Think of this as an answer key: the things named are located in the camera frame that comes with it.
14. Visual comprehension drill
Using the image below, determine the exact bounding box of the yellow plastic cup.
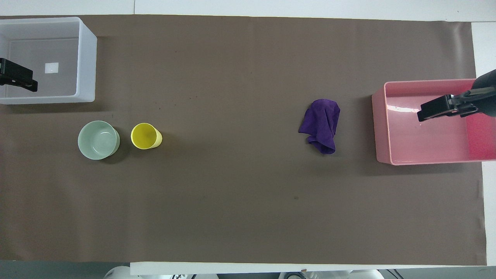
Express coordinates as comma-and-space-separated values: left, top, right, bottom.
130, 122, 163, 150

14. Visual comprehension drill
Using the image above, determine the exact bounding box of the purple cloth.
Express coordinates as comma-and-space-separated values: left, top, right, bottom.
298, 99, 341, 155

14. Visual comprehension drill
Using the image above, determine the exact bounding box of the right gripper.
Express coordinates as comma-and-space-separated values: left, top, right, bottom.
468, 69, 496, 117

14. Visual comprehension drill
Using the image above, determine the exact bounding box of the translucent white plastic box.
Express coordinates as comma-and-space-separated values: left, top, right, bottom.
0, 17, 98, 105

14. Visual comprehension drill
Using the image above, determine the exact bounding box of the pale green bowl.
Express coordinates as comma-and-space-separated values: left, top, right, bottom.
77, 120, 121, 160

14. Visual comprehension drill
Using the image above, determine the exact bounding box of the pink plastic box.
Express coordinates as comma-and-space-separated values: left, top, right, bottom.
372, 79, 496, 166

